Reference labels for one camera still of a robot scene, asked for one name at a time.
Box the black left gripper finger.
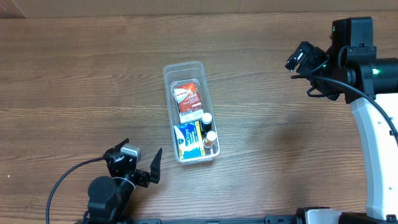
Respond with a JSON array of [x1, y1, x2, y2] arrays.
[[150, 148, 162, 184], [103, 138, 129, 159]]

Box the blue yellow VapoDrops box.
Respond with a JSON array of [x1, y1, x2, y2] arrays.
[[174, 121, 206, 160]]

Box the white medicine box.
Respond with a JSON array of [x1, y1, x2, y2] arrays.
[[179, 110, 204, 124]]

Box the orange tube white caps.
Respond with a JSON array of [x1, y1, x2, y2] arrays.
[[203, 131, 218, 148]]

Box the red medicine box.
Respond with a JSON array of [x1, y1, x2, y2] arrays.
[[174, 82, 202, 115]]

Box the dark bottle white cap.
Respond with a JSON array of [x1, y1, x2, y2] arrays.
[[200, 113, 213, 136]]

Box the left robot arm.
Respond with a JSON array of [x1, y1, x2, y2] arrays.
[[83, 139, 162, 223]]

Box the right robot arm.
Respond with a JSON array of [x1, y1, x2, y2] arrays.
[[282, 17, 397, 223]]

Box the clear plastic container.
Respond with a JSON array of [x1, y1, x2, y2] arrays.
[[164, 62, 220, 164]]

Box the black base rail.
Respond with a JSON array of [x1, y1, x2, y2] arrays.
[[74, 207, 343, 224]]

